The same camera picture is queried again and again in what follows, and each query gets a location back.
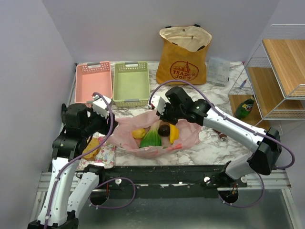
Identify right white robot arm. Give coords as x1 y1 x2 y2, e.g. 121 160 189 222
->
149 86 282 187

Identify clear plastic box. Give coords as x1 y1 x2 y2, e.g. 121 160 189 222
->
207 57 230 86

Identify yellow banana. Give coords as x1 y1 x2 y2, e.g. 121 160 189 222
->
169 124 179 145

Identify floral tray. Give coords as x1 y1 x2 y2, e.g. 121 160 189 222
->
77 132 116 171

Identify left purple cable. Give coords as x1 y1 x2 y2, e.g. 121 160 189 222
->
44 92 137 229

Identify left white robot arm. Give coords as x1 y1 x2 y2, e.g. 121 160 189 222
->
28 99 118 229

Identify white wire wooden shelf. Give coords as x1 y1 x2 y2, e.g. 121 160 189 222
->
228 24 305 135

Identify blue pen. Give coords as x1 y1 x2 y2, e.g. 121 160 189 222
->
239 79 248 89

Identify yellow lemon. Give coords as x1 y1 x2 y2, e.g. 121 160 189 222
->
132 128 146 139

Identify green leek vegetable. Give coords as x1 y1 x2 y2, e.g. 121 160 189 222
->
140 120 162 148

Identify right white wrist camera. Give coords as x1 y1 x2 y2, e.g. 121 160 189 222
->
148 95 171 116

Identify dark brown round fruit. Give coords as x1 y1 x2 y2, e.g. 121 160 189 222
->
158 124 170 137

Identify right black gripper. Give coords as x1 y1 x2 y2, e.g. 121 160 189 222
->
156 101 184 126

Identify green plastic basket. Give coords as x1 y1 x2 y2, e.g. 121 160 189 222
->
112 62 151 107

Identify purple cable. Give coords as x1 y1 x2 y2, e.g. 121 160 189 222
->
149 80 296 208
44 92 137 229

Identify bread slice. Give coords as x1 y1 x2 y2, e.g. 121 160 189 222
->
82 137 101 161

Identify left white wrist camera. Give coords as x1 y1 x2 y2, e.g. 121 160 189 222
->
92 93 109 118

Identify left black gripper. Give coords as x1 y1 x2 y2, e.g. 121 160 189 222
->
82 104 119 137

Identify pink plastic basket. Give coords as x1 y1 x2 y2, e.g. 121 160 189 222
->
74 61 113 104

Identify black mounting rail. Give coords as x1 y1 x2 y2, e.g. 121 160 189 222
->
83 165 247 199

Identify green glass bottle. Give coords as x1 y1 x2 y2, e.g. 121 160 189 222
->
234 95 255 120

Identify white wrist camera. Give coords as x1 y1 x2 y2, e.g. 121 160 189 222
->
92 93 109 118
148 95 171 116

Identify yellow Trader Joe's tote bag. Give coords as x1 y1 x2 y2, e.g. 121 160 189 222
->
156 24 212 85

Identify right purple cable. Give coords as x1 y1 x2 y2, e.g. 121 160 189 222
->
149 80 296 208

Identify pink plastic grocery bag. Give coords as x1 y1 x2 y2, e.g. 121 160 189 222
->
107 111 201 158

